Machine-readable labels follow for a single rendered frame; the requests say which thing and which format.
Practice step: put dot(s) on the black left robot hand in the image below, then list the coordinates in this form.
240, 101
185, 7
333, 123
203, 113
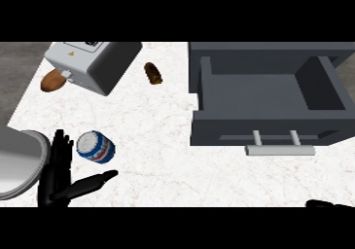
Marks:
60, 168

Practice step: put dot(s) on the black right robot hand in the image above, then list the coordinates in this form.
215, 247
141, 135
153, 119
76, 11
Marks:
323, 204

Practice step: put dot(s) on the blue and white can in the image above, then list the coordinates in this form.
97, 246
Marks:
95, 147

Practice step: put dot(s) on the grey open drawer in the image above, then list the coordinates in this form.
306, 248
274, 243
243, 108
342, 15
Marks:
272, 107

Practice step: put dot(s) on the pale grey round appliance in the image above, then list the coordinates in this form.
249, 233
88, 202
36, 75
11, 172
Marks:
14, 162

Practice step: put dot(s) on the brown potato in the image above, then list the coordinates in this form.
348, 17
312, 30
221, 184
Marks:
52, 81

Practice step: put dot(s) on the pale grey box appliance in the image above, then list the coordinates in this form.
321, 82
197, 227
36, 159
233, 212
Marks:
94, 64

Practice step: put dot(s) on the dark brown oblong vegetable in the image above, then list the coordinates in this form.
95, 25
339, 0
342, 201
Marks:
153, 73

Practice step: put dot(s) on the grey cabinet body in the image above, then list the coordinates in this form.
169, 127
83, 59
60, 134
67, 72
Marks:
261, 55

